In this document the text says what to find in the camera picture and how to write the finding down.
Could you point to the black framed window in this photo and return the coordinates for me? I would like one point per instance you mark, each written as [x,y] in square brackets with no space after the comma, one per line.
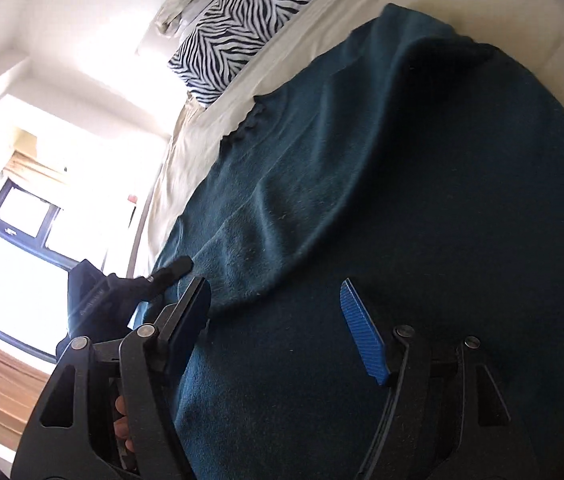
[33,277]

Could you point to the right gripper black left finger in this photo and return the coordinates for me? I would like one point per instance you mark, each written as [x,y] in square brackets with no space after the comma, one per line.
[70,433]

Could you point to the person's left hand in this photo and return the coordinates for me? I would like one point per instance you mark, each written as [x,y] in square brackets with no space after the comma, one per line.
[121,425]

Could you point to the zebra print pillow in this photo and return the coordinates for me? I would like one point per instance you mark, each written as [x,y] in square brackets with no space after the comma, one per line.
[223,39]

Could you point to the dark teal knit sweater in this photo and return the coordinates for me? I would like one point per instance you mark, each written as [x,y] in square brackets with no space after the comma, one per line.
[425,168]

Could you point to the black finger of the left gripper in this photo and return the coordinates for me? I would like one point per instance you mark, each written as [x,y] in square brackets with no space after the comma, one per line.
[169,275]

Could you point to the beige roman blind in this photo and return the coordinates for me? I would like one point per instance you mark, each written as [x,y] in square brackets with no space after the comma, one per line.
[28,162]

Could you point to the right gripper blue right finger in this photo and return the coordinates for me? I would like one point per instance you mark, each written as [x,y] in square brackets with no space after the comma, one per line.
[444,416]

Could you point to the beige bed sheet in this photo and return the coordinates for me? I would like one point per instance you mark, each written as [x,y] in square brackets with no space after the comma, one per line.
[530,31]

